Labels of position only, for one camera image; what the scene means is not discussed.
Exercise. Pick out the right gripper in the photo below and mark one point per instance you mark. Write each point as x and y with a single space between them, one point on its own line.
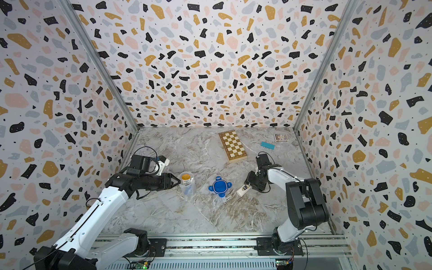
251 174

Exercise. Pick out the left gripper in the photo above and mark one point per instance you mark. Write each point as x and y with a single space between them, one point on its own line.
166 181

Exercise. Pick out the cream tube orange cap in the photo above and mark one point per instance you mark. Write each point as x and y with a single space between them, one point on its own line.
186 179

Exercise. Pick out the clear plastic container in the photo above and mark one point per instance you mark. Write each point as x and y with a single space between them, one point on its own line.
188 185

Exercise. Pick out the blue container lid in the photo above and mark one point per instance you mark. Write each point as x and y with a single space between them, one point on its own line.
220 187

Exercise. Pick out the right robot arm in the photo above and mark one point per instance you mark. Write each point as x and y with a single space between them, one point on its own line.
305 201

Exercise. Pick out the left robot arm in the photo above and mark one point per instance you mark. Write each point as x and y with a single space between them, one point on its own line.
73 250

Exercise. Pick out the teal small box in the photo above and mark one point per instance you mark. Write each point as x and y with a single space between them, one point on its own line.
267 145

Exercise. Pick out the wooden chessboard box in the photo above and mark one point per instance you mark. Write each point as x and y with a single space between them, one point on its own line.
233 147

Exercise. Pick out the playing card box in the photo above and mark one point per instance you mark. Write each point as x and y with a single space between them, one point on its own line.
281 137

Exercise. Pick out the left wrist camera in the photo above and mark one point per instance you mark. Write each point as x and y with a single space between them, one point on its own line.
163 162

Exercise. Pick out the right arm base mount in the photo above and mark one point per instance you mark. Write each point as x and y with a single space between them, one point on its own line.
267 246

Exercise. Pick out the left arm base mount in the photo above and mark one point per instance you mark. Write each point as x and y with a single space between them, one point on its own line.
146 247

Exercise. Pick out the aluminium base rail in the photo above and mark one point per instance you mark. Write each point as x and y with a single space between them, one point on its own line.
237 251

